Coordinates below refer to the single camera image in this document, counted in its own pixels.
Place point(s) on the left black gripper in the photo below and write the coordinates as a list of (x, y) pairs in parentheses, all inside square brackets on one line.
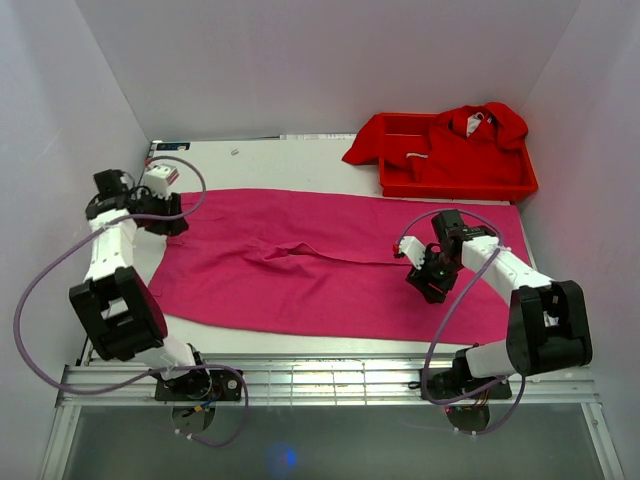
[(169, 227)]

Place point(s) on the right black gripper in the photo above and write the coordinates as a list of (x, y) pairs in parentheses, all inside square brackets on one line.
[(420, 280)]

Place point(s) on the pink trousers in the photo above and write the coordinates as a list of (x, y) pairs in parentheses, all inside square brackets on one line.
[(314, 264)]

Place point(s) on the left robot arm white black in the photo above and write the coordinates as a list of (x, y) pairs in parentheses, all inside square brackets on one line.
[(117, 310)]

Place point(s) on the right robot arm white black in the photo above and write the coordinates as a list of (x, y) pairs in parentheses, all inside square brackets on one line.
[(547, 328)]

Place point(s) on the red trousers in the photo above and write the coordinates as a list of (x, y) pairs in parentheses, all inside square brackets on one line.
[(465, 146)]

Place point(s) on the blue label sticker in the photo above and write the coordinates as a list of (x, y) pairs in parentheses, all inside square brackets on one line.
[(172, 146)]

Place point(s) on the red plastic bin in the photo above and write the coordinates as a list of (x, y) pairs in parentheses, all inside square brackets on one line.
[(395, 184)]

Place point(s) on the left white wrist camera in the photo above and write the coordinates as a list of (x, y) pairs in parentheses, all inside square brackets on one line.
[(159, 179)]

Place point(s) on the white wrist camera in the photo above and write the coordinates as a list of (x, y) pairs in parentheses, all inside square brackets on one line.
[(159, 179), (411, 248)]

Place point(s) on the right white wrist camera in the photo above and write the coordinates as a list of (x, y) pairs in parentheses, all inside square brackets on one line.
[(411, 248)]

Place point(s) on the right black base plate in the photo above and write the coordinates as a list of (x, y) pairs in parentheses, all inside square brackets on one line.
[(495, 390)]

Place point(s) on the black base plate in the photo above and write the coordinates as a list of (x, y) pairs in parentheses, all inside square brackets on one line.
[(495, 390), (222, 385)]

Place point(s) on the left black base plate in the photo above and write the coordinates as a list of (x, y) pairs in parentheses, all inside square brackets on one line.
[(222, 385)]

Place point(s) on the aluminium rail frame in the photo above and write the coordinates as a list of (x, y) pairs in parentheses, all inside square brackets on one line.
[(357, 417)]

